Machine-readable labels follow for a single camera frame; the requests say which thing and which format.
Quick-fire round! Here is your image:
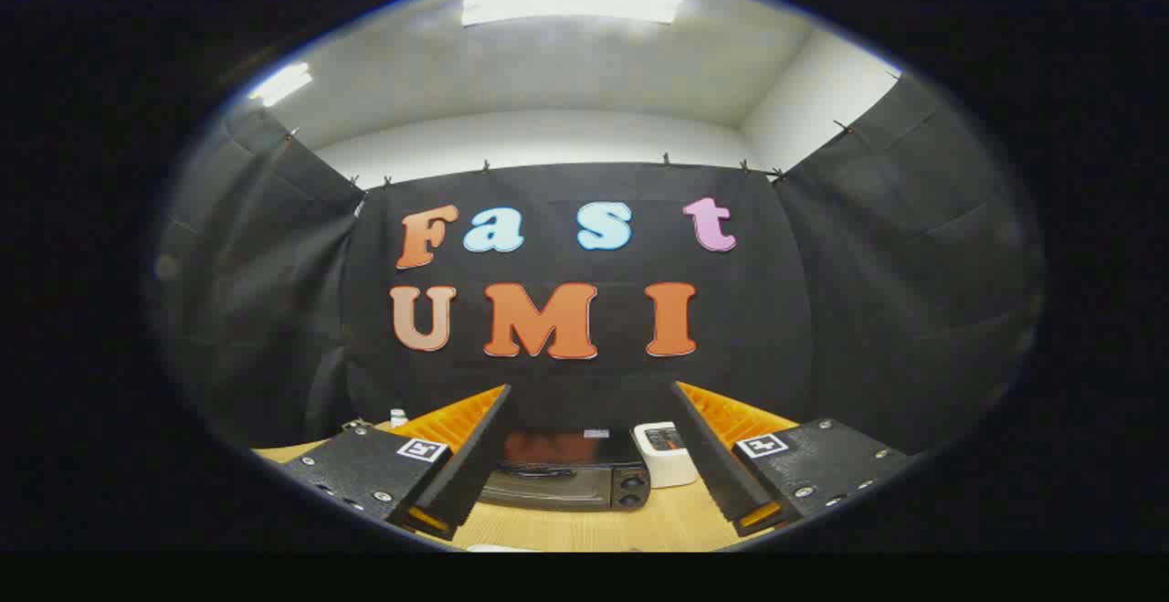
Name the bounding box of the small ceiling light panel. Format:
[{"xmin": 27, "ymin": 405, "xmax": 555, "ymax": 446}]
[{"xmin": 248, "ymin": 63, "xmax": 313, "ymax": 108}]

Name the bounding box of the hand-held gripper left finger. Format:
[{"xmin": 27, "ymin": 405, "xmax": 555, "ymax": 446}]
[{"xmin": 279, "ymin": 385, "xmax": 512, "ymax": 542}]

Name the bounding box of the large ceiling light panel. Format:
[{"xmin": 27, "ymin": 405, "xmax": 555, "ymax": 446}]
[{"xmin": 461, "ymin": 0, "xmax": 684, "ymax": 27}]

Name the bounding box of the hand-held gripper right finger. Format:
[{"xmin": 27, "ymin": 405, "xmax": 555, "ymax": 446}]
[{"xmin": 671, "ymin": 381, "xmax": 914, "ymax": 537}]

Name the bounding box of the black toaster oven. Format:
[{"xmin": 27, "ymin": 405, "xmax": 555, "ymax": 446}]
[{"xmin": 479, "ymin": 428, "xmax": 651, "ymax": 513}]

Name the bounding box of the black backdrop cloth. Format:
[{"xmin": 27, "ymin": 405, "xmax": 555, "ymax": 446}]
[{"xmin": 151, "ymin": 72, "xmax": 1047, "ymax": 457}]

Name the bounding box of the white bread toaster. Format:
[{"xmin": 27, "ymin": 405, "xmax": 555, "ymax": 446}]
[{"xmin": 633, "ymin": 421, "xmax": 700, "ymax": 489}]

